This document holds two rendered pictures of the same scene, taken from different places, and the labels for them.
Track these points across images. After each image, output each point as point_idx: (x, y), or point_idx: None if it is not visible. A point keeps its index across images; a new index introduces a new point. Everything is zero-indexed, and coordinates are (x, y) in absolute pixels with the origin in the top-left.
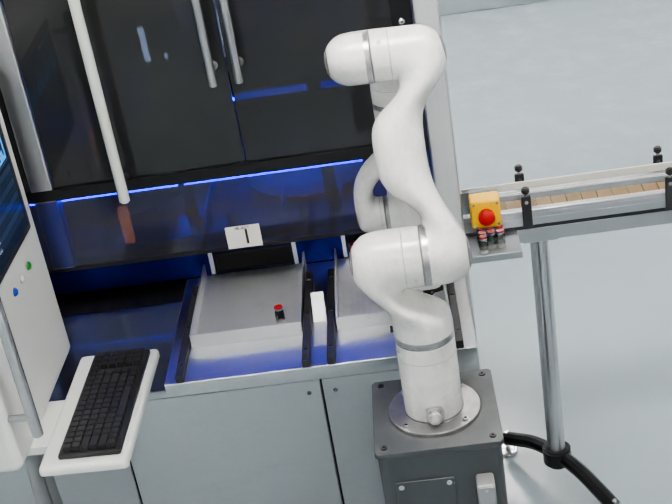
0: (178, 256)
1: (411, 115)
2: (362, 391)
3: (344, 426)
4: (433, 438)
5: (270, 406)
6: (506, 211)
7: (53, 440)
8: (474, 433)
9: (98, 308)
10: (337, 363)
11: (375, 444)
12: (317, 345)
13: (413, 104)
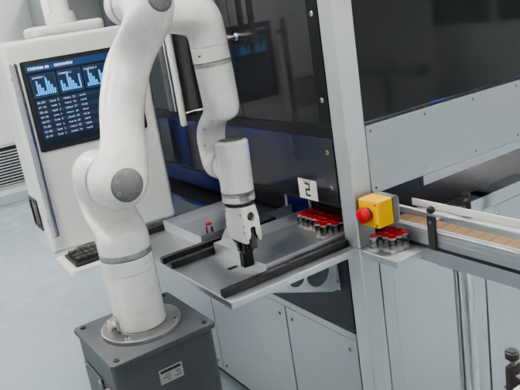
0: None
1: (114, 52)
2: (306, 330)
3: (298, 351)
4: (103, 340)
5: (263, 310)
6: (420, 226)
7: None
8: (116, 352)
9: (200, 199)
10: (173, 269)
11: (87, 323)
12: None
13: (116, 42)
